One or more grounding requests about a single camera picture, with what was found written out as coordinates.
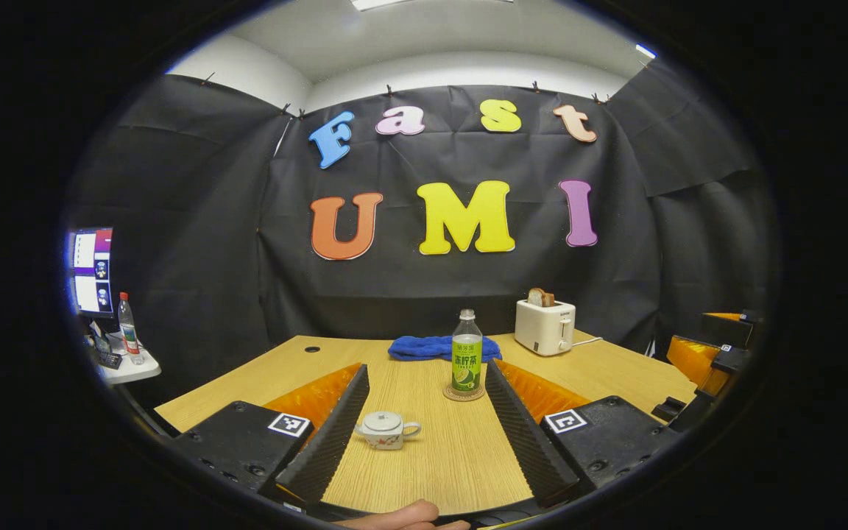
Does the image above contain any blue towel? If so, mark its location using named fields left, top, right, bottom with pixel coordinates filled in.
left=388, top=335, right=503, bottom=363

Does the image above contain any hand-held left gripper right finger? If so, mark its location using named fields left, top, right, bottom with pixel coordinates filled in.
left=484, top=358, right=681, bottom=509

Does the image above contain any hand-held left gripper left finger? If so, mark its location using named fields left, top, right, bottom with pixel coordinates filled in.
left=172, top=364, right=371, bottom=507

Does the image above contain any red cap plastic bottle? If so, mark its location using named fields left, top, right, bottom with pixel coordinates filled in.
left=118, top=292, right=145, bottom=366

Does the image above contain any computer monitor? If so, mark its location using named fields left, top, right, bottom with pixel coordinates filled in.
left=67, top=227, right=114, bottom=319

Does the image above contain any green label water bottle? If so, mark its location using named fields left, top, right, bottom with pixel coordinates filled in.
left=451, top=309, right=484, bottom=393

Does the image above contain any white toaster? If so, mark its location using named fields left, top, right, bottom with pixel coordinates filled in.
left=515, top=299, right=576, bottom=357

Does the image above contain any white side table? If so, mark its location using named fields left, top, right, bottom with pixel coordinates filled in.
left=89, top=335, right=162, bottom=386

